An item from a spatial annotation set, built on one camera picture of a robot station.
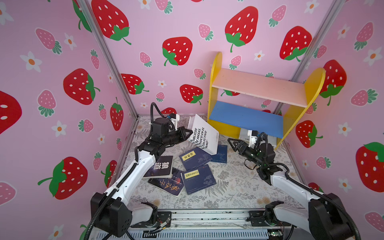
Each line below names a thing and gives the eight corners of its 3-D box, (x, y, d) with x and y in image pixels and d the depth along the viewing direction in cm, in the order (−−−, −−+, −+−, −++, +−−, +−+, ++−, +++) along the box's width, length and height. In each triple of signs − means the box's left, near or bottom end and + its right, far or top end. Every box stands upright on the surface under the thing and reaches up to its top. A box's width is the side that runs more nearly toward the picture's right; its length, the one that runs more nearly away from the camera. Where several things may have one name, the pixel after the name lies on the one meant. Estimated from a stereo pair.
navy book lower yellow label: (187, 195, 84) (186, 193, 80) (181, 175, 91) (180, 173, 88) (215, 184, 88) (216, 181, 84) (207, 166, 95) (208, 163, 92)
